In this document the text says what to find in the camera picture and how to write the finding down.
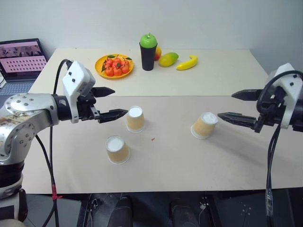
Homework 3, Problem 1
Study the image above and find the tan ribbed paper cup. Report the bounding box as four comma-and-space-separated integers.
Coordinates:
190, 111, 219, 140
125, 105, 146, 133
105, 135, 131, 165

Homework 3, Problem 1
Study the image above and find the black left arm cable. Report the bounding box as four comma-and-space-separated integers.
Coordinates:
35, 58, 74, 227

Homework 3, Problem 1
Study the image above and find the red tape on cable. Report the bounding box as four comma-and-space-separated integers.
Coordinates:
51, 185, 63, 201

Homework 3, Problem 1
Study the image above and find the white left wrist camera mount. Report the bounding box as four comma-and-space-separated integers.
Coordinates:
62, 61, 97, 124

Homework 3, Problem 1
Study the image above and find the tall black cup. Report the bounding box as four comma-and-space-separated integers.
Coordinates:
139, 42, 157, 71

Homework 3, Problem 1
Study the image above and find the green toy apple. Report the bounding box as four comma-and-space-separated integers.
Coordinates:
139, 32, 158, 49

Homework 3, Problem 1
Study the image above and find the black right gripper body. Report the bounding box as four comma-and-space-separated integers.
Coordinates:
254, 86, 288, 133

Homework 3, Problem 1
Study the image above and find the white robot torso shell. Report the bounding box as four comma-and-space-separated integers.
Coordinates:
0, 186, 28, 227

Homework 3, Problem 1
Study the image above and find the yellow green toy mango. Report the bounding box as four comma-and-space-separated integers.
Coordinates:
158, 52, 179, 68

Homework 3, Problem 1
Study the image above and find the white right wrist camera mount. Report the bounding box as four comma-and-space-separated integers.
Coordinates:
265, 62, 303, 130

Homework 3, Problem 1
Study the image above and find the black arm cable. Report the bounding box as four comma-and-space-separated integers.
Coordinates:
35, 58, 74, 227
256, 70, 303, 227

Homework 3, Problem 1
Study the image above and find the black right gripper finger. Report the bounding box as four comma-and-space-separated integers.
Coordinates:
217, 112, 258, 130
231, 88, 264, 102

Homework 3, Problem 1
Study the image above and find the open laptop computer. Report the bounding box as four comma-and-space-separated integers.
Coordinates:
0, 38, 49, 96

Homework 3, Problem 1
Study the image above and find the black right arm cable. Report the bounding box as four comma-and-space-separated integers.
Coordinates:
256, 70, 303, 227

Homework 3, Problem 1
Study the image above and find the yellow toy banana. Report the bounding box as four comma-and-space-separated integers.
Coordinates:
175, 54, 199, 71

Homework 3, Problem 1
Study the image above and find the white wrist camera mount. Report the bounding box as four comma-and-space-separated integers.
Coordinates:
62, 61, 97, 124
265, 62, 303, 130

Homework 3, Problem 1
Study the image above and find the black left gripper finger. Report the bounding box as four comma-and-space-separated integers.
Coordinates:
91, 87, 116, 98
97, 108, 129, 124

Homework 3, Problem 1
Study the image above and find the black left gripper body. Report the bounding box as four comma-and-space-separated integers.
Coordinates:
76, 94, 101, 122

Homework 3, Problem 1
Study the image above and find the yellow round plate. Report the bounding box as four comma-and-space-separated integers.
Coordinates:
95, 54, 135, 80

